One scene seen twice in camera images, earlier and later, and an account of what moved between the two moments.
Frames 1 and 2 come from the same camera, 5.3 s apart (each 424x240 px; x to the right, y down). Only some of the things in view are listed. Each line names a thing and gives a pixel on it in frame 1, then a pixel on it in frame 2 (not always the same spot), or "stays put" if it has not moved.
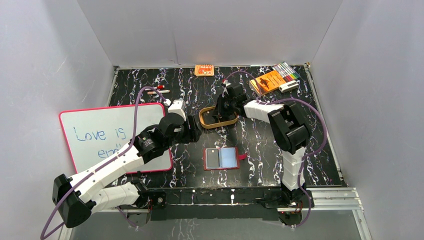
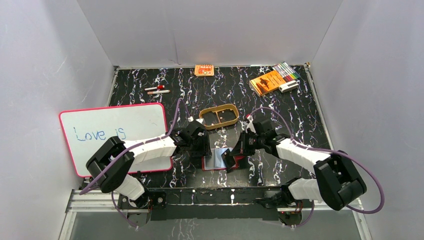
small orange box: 203,70 stays put
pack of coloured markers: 286,71 stays put
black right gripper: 219,111 to 241,148
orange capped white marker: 155,92 stays put
